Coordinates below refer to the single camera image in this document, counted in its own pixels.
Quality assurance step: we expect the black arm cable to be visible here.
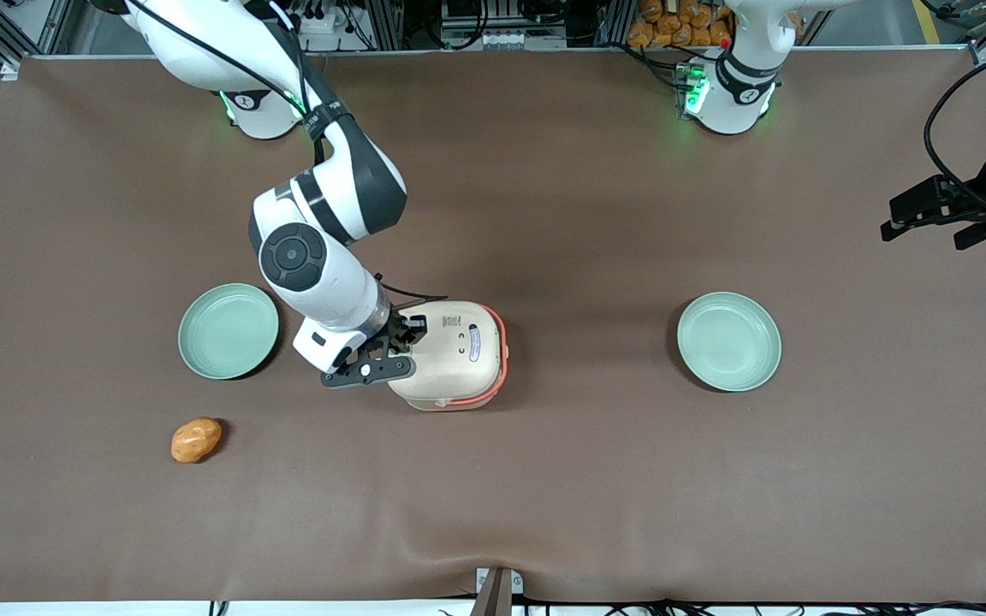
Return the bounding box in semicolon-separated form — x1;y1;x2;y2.
924;47;986;215
128;0;448;307

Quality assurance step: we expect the cream rice cooker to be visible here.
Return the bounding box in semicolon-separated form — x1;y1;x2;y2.
385;299;511;413

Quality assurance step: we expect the pile of orange bread rolls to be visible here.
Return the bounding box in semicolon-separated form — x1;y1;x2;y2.
627;0;735;49

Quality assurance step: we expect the orange-brown bread roll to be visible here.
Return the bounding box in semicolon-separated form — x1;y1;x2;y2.
170;417;223;465

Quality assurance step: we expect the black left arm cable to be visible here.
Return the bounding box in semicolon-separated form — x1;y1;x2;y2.
924;47;986;215

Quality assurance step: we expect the brown table cover cloth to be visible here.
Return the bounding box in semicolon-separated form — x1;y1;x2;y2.
0;47;986;605

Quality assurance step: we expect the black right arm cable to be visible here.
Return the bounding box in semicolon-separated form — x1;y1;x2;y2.
128;0;448;307

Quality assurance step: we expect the pale green plate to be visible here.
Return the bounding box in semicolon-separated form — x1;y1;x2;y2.
676;292;782;393
178;283;280;381

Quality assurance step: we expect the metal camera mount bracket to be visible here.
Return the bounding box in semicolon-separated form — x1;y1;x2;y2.
469;566;525;616

